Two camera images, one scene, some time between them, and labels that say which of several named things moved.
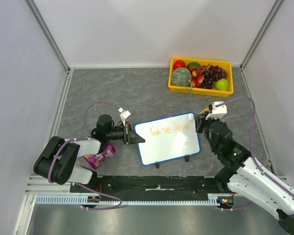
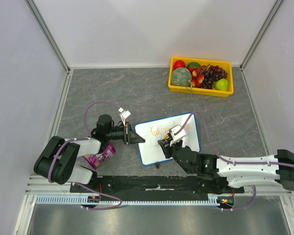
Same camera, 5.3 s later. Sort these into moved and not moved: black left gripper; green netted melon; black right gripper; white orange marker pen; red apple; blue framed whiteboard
Moved: black right gripper; white orange marker pen
Not moved: green netted melon; black left gripper; red apple; blue framed whiteboard
